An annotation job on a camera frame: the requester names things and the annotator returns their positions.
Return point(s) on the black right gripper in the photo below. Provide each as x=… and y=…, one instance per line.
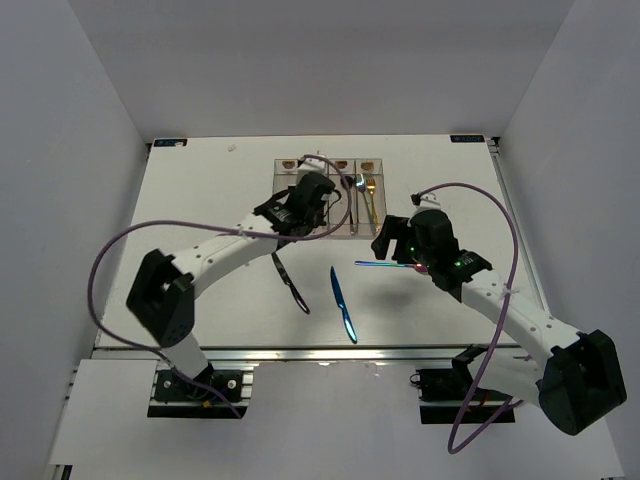
x=394, y=229

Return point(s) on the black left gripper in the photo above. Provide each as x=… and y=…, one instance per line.
x=318, y=220

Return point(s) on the black iridescent knife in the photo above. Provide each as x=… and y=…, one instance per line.
x=289, y=283

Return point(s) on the black spoon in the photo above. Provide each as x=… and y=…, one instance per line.
x=348, y=185

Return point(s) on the gold fork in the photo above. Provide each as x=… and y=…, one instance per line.
x=371, y=187

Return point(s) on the blue knife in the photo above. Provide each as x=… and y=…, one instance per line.
x=341, y=304

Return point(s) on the iridescent fork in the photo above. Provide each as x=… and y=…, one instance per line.
x=362, y=187

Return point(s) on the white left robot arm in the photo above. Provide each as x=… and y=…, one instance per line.
x=162, y=296

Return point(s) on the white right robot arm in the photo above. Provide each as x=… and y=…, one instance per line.
x=574, y=377

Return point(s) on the iridescent rainbow spoon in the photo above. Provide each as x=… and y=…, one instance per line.
x=419, y=268

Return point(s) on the clear container far left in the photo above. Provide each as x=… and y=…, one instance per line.
x=284, y=176

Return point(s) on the right table corner label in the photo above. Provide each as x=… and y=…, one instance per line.
x=466, y=138

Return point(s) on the table corner label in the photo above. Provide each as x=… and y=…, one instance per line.
x=170, y=142
x=466, y=138

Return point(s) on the left table corner label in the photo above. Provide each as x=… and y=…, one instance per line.
x=170, y=142

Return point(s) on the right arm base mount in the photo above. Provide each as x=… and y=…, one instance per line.
x=441, y=393

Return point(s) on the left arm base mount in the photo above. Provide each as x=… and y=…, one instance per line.
x=174, y=398

